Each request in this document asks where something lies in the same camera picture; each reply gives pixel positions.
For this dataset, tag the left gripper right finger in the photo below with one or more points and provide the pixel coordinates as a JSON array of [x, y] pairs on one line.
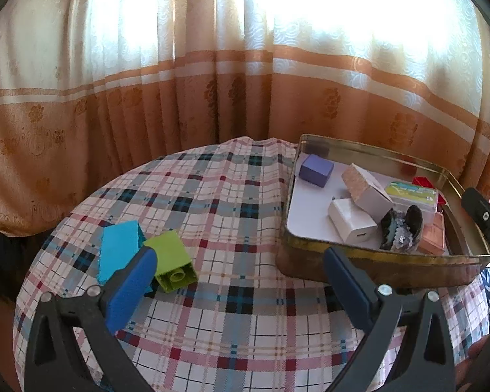
[[424, 361]]

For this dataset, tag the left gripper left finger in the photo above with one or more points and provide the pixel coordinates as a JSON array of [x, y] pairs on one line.
[[54, 361]]

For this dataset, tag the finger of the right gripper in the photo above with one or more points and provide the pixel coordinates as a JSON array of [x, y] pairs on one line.
[[478, 208]]

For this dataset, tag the red toy brick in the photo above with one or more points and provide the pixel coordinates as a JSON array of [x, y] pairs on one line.
[[426, 183]]

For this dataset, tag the blue toy brick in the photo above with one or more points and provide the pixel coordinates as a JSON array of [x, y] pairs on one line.
[[120, 244]]

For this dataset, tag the green toy brick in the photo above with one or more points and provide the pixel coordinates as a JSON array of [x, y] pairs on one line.
[[175, 269]]

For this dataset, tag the purple foam block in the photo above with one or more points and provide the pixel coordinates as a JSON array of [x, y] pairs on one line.
[[316, 170]]

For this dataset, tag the copper compact case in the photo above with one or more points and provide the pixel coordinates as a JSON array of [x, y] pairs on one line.
[[433, 237]]

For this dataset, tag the clear box green label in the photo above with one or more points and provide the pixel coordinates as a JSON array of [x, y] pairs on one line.
[[405, 194]]

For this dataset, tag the black hair claw clip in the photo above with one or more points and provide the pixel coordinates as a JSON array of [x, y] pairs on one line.
[[401, 231]]

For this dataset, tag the cork pattern white box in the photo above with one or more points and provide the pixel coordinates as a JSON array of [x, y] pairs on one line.
[[366, 192]]

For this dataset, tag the white charger adapter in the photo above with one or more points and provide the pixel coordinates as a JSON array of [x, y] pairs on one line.
[[352, 223]]

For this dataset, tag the plaid tablecloth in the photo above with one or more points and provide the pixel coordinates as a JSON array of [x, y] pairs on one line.
[[259, 318]]

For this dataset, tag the orange cream curtain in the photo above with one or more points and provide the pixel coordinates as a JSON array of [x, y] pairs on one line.
[[90, 89]]

